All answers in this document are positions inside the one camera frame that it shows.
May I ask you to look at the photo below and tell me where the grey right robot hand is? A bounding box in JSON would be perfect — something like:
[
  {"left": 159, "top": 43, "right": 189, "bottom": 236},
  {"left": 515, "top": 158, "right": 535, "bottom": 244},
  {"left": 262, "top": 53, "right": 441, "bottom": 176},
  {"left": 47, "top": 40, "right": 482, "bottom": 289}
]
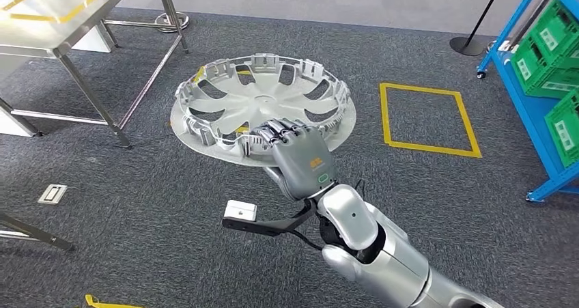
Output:
[{"left": 251, "top": 117, "right": 339, "bottom": 202}]

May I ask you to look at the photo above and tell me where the silver wheel hubcap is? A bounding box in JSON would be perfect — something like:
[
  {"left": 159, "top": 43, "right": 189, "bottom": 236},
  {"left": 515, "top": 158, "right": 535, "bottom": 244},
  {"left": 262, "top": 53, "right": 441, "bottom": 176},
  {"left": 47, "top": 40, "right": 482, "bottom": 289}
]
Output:
[{"left": 169, "top": 53, "right": 357, "bottom": 168}]

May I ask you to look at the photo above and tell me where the blue metal shelf rack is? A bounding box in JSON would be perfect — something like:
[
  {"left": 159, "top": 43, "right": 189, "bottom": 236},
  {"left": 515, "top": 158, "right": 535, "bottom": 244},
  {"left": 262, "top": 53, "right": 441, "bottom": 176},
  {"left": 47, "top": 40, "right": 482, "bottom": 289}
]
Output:
[{"left": 476, "top": 0, "right": 579, "bottom": 204}]

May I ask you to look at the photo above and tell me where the chrome round stanchion base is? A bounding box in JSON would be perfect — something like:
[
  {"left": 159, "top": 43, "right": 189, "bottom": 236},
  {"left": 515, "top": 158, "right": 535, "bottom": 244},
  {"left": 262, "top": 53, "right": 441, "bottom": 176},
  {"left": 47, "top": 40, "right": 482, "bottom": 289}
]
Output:
[{"left": 154, "top": 10, "right": 191, "bottom": 34}]

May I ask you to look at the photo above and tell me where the black stanchion with base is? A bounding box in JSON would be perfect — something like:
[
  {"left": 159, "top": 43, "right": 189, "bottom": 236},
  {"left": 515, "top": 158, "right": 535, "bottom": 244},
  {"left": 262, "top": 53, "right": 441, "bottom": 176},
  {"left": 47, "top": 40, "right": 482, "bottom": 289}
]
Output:
[{"left": 450, "top": 0, "right": 506, "bottom": 57}]

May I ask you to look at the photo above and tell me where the green plastic crate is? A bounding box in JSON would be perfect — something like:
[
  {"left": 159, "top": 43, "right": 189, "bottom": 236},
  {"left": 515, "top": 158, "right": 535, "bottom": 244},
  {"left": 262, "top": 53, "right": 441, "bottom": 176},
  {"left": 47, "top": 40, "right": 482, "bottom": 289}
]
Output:
[
  {"left": 531, "top": 0, "right": 579, "bottom": 69},
  {"left": 511, "top": 31, "right": 579, "bottom": 100},
  {"left": 543, "top": 87, "right": 579, "bottom": 169}
]

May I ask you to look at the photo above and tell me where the white floor outlet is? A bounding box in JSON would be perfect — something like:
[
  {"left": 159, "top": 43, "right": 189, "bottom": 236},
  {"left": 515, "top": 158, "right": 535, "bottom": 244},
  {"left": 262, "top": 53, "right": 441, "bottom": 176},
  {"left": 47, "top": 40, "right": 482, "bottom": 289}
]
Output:
[{"left": 38, "top": 184, "right": 68, "bottom": 205}]

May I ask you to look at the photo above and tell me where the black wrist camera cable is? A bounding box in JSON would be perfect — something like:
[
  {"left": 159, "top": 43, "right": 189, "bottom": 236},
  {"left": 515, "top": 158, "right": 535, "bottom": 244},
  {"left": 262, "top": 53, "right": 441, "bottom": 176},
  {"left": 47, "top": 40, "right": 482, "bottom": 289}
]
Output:
[{"left": 289, "top": 229, "right": 324, "bottom": 251}]

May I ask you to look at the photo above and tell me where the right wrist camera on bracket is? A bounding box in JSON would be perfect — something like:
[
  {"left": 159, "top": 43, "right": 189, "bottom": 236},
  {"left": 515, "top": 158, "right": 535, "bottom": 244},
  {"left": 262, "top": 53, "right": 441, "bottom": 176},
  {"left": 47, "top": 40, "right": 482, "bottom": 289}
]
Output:
[{"left": 221, "top": 199, "right": 318, "bottom": 238}]

